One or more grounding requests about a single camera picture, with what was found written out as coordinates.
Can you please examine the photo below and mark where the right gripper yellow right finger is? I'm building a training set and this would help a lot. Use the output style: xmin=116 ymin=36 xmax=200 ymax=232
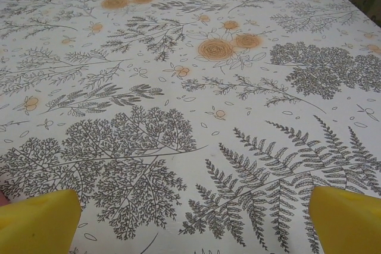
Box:
xmin=309 ymin=185 xmax=381 ymax=254

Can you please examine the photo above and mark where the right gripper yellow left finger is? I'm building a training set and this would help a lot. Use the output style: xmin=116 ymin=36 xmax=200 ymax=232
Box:
xmin=0 ymin=189 xmax=82 ymax=254

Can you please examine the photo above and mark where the floral patterned tablecloth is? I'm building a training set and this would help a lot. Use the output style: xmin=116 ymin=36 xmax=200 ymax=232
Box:
xmin=0 ymin=0 xmax=381 ymax=254

